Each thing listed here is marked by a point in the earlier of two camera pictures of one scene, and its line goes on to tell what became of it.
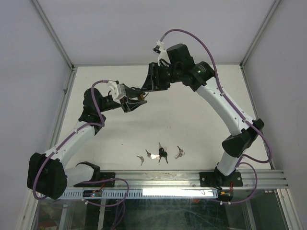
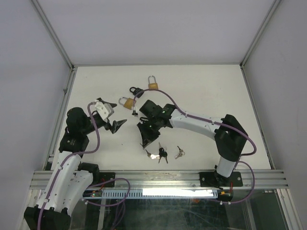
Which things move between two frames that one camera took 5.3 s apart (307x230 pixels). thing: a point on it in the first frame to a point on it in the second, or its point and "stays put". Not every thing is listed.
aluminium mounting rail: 267,179 stays put
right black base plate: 218,179 stays put
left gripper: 130,106 to 115,124
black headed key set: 162,153 stays put
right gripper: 153,81 to 147,137
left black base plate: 102,176 stays put
